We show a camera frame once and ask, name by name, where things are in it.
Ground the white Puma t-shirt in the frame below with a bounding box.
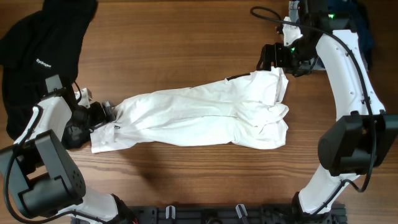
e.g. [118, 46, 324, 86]
[91, 68, 289, 154]

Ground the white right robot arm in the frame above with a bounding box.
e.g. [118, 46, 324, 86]
[259, 9, 397, 220]

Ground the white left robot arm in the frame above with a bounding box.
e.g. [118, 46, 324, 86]
[1, 93, 136, 223]

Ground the dark blue polo shirt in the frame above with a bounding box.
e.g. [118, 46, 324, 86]
[328, 0, 374, 63]

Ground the black garment with logo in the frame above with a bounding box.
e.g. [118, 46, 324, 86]
[1, 0, 98, 140]

